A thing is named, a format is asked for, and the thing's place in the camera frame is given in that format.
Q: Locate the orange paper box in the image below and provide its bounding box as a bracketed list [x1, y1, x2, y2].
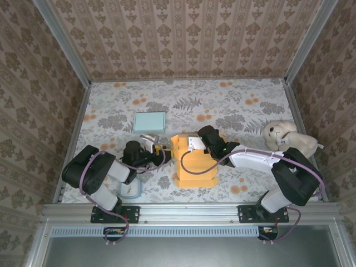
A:
[170, 132, 219, 189]

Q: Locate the light blue paper box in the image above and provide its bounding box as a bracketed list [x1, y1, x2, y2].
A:
[132, 111, 167, 134]

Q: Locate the clear container with blue rim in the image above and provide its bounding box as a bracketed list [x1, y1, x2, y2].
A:
[118, 177, 142, 200]

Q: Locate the floral table mat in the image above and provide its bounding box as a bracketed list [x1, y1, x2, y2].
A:
[57, 79, 326, 204]

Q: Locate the cream plush dog toy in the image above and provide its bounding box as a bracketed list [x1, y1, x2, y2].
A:
[263, 119, 325, 158]

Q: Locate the black connector board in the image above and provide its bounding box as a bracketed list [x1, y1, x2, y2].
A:
[103, 226, 126, 241]
[258, 225, 279, 240]

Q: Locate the grey metal panel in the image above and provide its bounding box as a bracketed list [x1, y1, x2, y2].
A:
[44, 225, 342, 267]

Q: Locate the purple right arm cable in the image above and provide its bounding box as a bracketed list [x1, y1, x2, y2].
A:
[180, 149, 325, 243]

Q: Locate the aluminium mounting rail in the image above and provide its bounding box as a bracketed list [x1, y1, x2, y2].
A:
[41, 202, 342, 225]

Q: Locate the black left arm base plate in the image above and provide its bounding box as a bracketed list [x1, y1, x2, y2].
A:
[90, 205, 140, 224]

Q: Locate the aluminium table side rail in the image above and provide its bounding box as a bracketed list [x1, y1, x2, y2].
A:
[54, 82, 92, 205]
[283, 79, 329, 202]

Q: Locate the grey slotted cable duct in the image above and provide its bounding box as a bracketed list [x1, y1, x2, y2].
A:
[51, 225, 259, 238]

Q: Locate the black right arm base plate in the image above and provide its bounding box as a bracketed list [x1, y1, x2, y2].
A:
[238, 205, 290, 224]

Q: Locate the aluminium frame post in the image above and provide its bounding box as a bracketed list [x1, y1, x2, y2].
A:
[33, 0, 92, 87]
[285, 0, 340, 84]

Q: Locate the aluminium frame bar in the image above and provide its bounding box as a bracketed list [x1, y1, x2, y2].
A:
[24, 219, 50, 267]
[329, 219, 353, 267]

